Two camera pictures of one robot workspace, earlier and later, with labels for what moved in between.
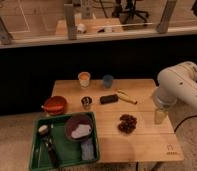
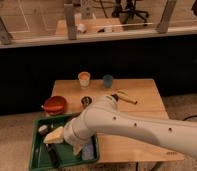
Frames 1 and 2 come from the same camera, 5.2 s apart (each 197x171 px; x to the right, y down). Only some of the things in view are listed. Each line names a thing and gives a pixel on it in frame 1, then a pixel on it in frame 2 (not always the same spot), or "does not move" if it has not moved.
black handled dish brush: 44,130 does not move
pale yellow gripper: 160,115 → 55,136
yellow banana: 124,95 does not move
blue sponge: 87,150 does not move
